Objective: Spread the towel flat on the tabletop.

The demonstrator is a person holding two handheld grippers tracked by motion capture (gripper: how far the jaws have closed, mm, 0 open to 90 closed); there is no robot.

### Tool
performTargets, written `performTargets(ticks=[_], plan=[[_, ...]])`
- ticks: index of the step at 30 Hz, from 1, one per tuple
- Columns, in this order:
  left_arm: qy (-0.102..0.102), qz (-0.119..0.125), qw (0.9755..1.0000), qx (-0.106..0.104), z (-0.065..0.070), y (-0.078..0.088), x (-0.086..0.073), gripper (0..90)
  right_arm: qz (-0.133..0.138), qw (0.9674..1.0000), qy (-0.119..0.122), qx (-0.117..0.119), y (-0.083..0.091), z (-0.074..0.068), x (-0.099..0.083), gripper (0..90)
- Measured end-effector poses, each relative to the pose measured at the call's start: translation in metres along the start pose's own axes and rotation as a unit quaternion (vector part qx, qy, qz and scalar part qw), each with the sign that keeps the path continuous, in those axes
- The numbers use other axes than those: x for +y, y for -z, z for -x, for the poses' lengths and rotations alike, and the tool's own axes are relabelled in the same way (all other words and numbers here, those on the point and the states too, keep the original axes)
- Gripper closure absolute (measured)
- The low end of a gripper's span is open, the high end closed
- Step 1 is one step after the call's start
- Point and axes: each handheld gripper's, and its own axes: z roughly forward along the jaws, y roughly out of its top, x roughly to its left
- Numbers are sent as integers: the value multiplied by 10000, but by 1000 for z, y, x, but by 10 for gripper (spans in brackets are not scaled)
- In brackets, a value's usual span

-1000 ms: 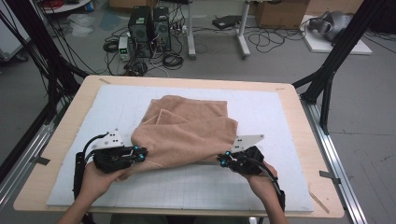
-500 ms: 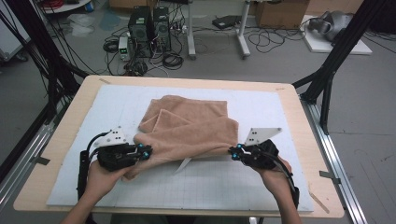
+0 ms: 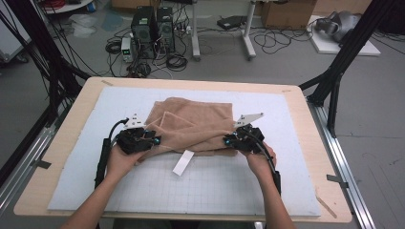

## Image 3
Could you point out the grey tape piece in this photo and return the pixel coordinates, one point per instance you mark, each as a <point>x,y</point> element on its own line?
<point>43,164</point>
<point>336,179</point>

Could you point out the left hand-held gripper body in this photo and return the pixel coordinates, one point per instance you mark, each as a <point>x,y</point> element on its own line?
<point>133,141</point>

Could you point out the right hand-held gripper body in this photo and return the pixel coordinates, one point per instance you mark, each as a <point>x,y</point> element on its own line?
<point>250,140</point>

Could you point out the person's right hand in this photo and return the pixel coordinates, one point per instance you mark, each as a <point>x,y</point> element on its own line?
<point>259,165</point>

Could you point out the clear plastic sheet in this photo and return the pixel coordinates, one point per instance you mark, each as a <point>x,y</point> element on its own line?
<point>83,25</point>

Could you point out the aluminium rail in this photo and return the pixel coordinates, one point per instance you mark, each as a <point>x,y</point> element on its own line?
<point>344,159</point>
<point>28,159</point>

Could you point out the flat cardboard box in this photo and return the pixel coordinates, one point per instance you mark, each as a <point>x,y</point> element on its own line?
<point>133,3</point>

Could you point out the narrow black computer tower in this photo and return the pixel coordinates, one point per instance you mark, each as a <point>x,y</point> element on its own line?
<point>165,28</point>

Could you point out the black flat box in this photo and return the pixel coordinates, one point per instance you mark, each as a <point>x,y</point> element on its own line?
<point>232,22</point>

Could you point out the tan towel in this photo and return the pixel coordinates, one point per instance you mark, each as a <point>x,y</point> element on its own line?
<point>197,124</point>

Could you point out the black frame strut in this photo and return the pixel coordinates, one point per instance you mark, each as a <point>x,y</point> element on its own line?
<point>350,47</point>
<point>41,41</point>

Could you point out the person's left hand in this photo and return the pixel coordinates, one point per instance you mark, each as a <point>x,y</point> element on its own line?
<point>119,163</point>

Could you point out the large cardboard box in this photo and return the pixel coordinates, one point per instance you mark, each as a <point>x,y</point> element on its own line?
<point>286,14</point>

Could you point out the white grid mat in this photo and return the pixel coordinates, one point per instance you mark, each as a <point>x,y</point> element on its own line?
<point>223,191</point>

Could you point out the white desk leg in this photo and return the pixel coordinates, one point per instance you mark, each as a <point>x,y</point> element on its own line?
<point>195,31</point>
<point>247,31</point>

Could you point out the thin wooden stick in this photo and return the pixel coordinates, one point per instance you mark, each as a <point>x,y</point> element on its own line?
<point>326,206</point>

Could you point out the white floor board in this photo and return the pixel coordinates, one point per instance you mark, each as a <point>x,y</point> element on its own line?
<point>328,46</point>

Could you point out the grey rounded device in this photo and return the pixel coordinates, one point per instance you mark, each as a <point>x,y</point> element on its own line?
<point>342,22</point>

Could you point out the white round table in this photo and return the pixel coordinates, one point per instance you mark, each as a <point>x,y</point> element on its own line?
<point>70,7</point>

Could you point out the white power supply unit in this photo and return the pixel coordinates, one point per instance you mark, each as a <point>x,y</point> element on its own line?
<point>127,47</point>

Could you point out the wide black computer tower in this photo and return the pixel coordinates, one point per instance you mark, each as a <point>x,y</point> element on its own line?
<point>143,28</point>

